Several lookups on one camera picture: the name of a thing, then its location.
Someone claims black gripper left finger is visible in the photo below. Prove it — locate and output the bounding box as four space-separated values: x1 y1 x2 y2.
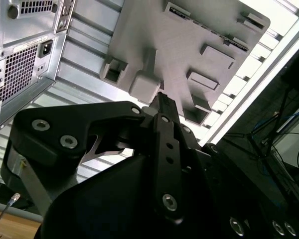
11 92 185 224

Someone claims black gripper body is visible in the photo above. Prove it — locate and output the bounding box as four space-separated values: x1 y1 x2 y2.
37 152 230 239

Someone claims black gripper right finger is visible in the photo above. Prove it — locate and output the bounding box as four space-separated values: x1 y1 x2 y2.
163 93 299 239

